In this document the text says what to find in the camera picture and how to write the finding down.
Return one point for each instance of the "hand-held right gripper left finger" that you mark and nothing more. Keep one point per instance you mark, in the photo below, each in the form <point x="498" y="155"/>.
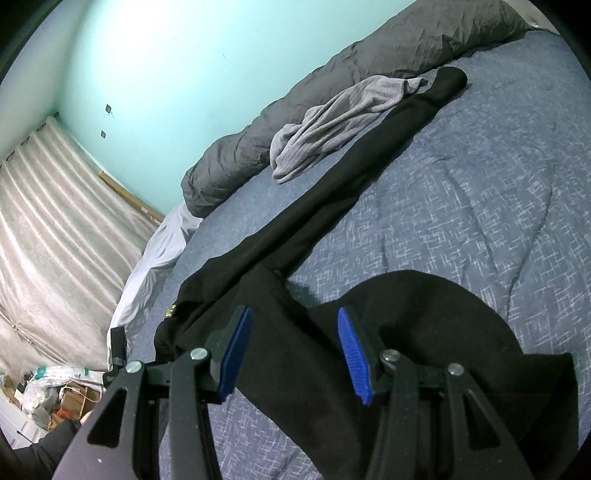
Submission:
<point x="235" y="355"/>

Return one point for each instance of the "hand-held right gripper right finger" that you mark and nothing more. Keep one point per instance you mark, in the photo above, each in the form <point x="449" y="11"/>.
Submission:
<point x="353" y="355"/>

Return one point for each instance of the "black pants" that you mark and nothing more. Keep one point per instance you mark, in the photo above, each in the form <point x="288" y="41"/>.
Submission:
<point x="323" y="207"/>

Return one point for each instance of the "person's left forearm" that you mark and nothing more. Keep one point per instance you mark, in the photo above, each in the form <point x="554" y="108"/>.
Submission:
<point x="46" y="452"/>

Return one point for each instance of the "cardboard box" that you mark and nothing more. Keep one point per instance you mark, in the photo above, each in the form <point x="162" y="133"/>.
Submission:
<point x="74" y="399"/>

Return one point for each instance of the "white plastic bag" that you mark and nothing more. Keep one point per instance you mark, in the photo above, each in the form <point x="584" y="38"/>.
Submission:
<point x="51" y="383"/>

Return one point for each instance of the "white bed sheet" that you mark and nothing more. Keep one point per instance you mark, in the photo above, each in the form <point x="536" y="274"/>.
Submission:
<point x="152" y="258"/>

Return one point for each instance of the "beige curtain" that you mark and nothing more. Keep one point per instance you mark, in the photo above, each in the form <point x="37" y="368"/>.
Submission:
<point x="60" y="254"/>

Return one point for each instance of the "white cabinet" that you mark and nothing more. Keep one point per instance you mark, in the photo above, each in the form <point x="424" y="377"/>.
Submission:
<point x="18" y="424"/>

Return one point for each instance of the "grey ribbed garment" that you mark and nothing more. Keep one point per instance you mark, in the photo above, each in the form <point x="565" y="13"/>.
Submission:
<point x="323" y="129"/>

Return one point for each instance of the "dark grey rolled duvet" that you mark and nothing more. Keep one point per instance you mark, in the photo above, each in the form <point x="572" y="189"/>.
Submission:
<point x="369" y="60"/>

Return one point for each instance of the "wooden frame strip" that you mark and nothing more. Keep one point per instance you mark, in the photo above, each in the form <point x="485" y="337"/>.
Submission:
<point x="134" y="198"/>

